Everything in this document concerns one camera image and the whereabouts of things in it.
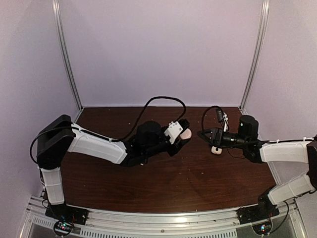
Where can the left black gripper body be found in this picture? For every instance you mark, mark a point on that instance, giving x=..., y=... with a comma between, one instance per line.
x=175, y=149

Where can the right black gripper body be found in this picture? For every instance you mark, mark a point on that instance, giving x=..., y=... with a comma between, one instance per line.
x=221, y=142

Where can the white square charging case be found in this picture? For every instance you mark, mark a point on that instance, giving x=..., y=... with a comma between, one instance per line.
x=216, y=151

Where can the pink round earbud case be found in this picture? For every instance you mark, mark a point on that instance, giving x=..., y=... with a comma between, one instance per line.
x=186, y=134

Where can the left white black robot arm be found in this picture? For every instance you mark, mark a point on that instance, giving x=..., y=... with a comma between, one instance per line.
x=63, y=136

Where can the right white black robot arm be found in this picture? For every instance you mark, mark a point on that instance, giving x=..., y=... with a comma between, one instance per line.
x=258, y=151

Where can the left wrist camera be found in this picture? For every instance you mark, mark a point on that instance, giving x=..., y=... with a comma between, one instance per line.
x=174, y=129

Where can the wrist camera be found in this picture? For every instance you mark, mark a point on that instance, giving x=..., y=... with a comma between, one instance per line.
x=222, y=119
x=174, y=129

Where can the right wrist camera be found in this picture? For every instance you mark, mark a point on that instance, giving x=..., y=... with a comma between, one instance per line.
x=222, y=119

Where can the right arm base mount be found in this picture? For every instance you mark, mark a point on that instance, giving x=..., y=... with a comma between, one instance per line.
x=259, y=215

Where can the right aluminium frame post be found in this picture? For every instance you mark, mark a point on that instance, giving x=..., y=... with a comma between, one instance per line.
x=264, y=16

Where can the aluminium frame post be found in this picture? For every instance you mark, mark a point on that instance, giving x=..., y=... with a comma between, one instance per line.
x=264, y=16
x=64, y=53

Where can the front aluminium rail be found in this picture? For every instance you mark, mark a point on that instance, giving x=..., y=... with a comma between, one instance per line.
x=222, y=223

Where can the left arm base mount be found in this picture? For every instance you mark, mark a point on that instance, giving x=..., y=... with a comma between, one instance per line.
x=67, y=218

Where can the left aluminium frame post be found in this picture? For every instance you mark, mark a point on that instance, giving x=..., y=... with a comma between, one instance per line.
x=64, y=53

